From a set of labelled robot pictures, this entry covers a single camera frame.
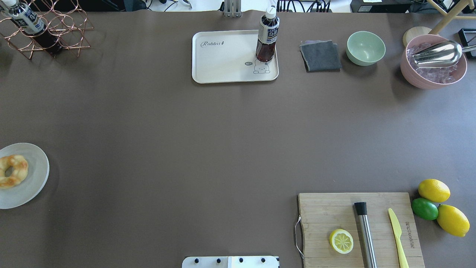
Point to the white round plate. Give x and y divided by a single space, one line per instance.
38 174

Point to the cream rabbit serving tray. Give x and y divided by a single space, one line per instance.
229 57

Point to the dark tea bottle on tray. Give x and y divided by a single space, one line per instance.
267 35

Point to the black tray with glasses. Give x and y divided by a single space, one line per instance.
467 38

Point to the grey folded cloth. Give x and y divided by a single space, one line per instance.
320 55

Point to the wooden cutting board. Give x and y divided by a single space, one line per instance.
322 213

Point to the steel muddler black tip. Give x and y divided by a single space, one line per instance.
365 237

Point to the half lemon slice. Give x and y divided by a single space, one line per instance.
341 241

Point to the mint green bowl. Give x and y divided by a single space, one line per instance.
365 48

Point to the yellow plastic knife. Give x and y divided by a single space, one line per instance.
397 231

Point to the pink ice bowl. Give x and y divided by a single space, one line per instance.
429 78

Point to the round wooden stand base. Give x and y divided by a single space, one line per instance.
414 32

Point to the green lime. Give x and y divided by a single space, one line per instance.
424 209

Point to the upper yellow lemon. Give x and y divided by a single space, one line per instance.
434 190

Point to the yellow lemon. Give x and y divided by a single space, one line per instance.
452 220
434 190

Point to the steel ice scoop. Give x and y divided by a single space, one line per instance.
445 54

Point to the lower yellow lemon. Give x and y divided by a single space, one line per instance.
452 220

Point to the tea bottle in rack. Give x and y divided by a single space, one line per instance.
33 26

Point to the wooden cup tree stand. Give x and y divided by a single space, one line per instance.
453 14

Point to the aluminium frame post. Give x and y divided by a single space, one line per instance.
232 8

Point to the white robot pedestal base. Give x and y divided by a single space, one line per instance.
259 261

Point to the copper wire bottle rack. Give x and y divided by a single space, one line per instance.
64 18

